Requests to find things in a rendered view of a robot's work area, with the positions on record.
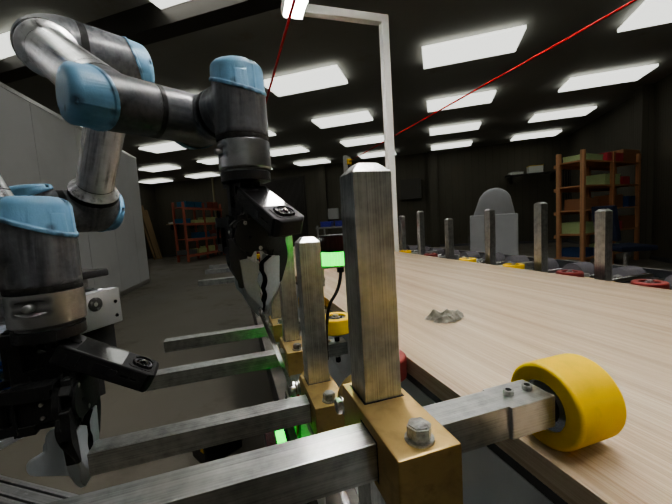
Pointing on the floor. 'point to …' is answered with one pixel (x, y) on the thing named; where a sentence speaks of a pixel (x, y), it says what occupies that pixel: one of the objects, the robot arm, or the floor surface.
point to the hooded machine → (505, 218)
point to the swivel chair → (620, 236)
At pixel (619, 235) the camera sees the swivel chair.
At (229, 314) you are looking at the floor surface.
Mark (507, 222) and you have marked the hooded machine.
